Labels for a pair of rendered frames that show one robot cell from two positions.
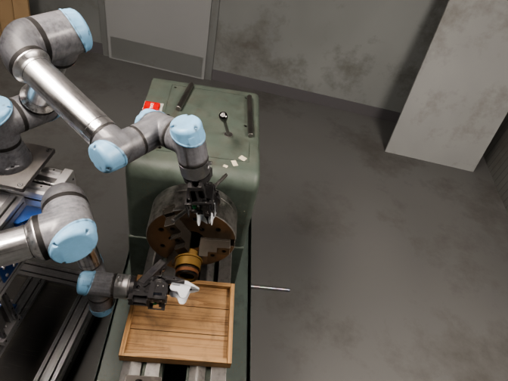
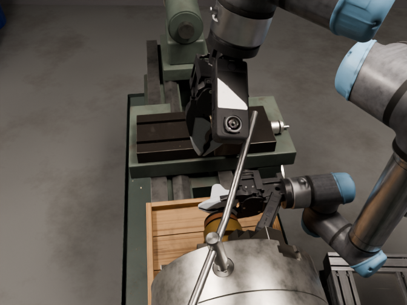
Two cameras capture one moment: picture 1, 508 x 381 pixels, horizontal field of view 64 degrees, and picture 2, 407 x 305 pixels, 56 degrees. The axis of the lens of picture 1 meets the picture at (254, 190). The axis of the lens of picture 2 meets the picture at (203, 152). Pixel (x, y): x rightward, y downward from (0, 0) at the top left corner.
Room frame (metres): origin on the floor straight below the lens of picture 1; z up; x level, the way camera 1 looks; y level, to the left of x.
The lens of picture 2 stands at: (1.22, 0.13, 1.78)
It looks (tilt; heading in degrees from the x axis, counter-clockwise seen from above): 45 degrees down; 183
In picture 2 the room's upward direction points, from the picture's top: straight up
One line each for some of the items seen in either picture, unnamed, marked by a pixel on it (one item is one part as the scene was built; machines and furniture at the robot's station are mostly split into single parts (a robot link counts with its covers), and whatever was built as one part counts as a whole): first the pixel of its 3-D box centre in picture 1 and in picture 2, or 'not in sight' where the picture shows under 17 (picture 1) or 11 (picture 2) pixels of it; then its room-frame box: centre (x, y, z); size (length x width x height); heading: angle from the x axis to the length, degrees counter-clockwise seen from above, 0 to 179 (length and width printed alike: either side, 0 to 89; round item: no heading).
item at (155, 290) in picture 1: (149, 290); (261, 193); (0.65, 0.24, 1.08); 0.12 x 0.09 x 0.08; 100
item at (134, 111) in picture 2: not in sight; (208, 134); (0.25, 0.10, 0.89); 0.53 x 0.30 x 0.06; 100
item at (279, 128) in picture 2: not in sight; (279, 126); (0.26, 0.34, 0.95); 0.07 x 0.04 x 0.04; 100
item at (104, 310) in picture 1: (100, 295); (323, 219); (0.64, 0.41, 0.97); 0.11 x 0.08 x 0.11; 36
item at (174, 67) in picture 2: not in sight; (183, 30); (-0.26, -0.02, 1.01); 0.30 x 0.20 x 0.29; 10
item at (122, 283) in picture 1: (123, 286); (295, 191); (0.64, 0.32, 1.08); 0.08 x 0.05 x 0.08; 10
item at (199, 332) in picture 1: (181, 318); (215, 245); (0.68, 0.14, 0.88); 0.36 x 0.30 x 0.04; 100
